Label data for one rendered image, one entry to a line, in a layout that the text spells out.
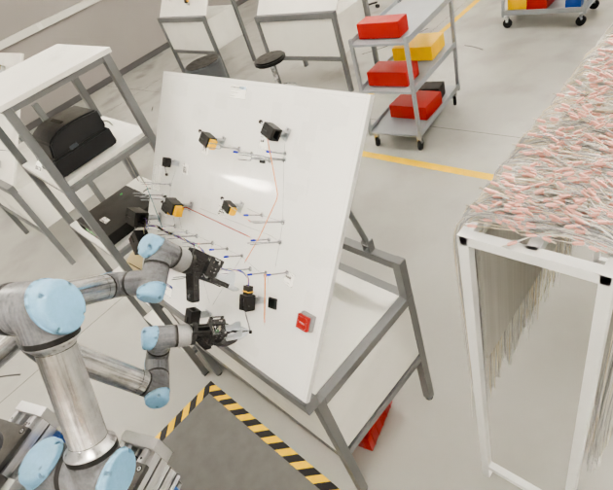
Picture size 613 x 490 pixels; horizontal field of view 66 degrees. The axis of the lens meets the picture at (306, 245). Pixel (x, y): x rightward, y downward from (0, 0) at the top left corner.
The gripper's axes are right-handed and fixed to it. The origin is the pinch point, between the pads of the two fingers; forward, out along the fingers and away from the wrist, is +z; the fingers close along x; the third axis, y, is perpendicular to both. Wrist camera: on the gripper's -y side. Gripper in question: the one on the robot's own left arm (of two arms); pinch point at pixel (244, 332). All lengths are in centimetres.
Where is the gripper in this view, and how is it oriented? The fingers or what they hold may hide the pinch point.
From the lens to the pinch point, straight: 174.9
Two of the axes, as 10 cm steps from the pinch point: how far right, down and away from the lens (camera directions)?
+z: 8.9, 0.0, 4.5
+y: 3.6, -6.0, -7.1
